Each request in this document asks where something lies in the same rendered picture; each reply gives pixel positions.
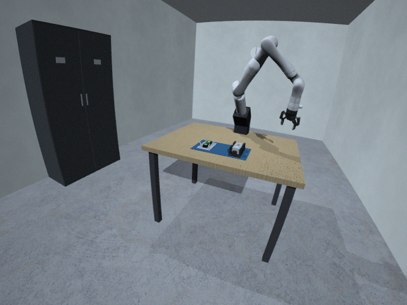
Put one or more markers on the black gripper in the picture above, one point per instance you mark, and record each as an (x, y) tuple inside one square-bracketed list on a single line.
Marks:
[(290, 115)]

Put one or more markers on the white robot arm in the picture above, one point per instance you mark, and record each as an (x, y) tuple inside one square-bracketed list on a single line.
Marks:
[(268, 48)]

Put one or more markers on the blue flat plate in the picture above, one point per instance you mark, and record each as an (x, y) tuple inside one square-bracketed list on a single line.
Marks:
[(222, 149)]

